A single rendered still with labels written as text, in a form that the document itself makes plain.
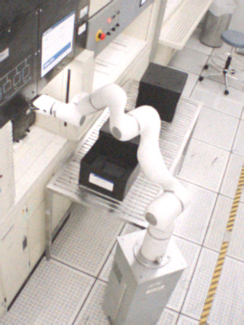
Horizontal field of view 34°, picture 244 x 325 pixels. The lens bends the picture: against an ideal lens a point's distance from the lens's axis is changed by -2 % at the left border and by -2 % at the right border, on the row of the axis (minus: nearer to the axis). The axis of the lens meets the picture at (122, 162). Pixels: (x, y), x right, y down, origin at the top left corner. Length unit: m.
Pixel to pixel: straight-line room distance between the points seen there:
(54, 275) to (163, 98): 1.39
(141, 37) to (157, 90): 0.93
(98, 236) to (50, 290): 0.56
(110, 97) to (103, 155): 0.82
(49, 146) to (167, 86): 0.89
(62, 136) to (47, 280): 0.98
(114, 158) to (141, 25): 1.44
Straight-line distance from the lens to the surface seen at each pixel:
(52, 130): 2.41
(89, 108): 1.81
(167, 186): 1.76
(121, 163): 2.39
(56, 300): 2.73
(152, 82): 2.72
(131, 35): 3.57
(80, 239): 2.98
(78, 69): 2.09
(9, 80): 1.56
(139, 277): 1.98
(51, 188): 2.26
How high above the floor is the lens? 2.44
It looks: 43 degrees down
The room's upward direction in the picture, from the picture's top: 11 degrees clockwise
